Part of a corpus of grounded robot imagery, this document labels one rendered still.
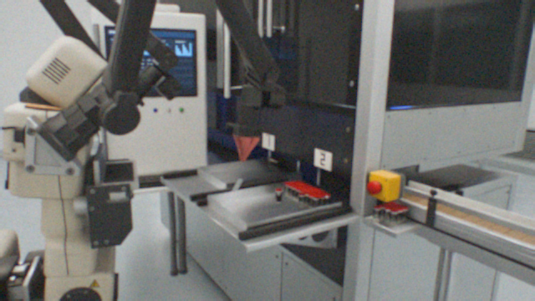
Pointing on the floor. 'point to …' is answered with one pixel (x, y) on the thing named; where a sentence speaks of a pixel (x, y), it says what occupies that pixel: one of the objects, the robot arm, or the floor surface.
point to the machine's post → (367, 142)
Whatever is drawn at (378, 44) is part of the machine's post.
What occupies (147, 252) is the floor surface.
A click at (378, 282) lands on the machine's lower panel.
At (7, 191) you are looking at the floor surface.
